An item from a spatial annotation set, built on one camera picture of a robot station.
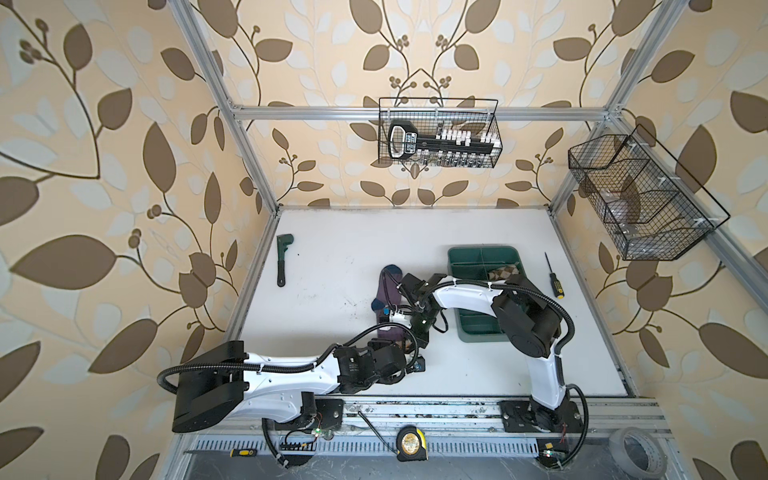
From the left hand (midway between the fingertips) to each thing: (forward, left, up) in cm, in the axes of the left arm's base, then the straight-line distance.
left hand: (395, 348), depth 82 cm
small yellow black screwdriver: (-24, +35, -3) cm, 43 cm away
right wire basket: (+26, -62, +30) cm, 74 cm away
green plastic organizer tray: (+32, -27, -4) cm, 42 cm away
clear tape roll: (-23, -60, 0) cm, 64 cm away
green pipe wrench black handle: (+39, +43, -3) cm, 58 cm away
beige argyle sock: (+24, -34, +3) cm, 42 cm away
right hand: (+1, -3, -4) cm, 5 cm away
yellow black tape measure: (-22, -4, 0) cm, 22 cm away
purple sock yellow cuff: (+11, +2, +10) cm, 15 cm away
